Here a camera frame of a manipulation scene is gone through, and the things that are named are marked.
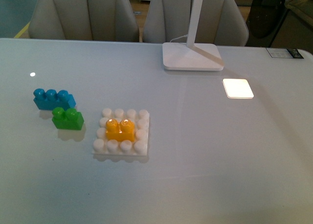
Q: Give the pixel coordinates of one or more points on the white studded base plate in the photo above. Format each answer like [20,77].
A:
[141,119]

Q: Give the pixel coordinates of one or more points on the yellow two-stud block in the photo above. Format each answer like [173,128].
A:
[120,131]

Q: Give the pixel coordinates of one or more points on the green two-stud block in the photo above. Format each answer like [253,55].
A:
[70,119]

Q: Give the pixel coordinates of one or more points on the blue three-stud block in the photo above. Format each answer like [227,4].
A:
[50,99]

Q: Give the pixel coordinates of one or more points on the white desk lamp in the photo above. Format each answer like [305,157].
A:
[192,56]

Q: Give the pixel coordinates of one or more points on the beige chair right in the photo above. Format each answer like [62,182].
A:
[218,22]

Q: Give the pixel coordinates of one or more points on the beige chair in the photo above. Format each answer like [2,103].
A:
[89,20]
[218,22]

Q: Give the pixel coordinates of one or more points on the beige chair left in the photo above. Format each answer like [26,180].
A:
[89,20]

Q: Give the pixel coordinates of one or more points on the black label sticker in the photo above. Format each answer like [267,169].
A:
[290,53]

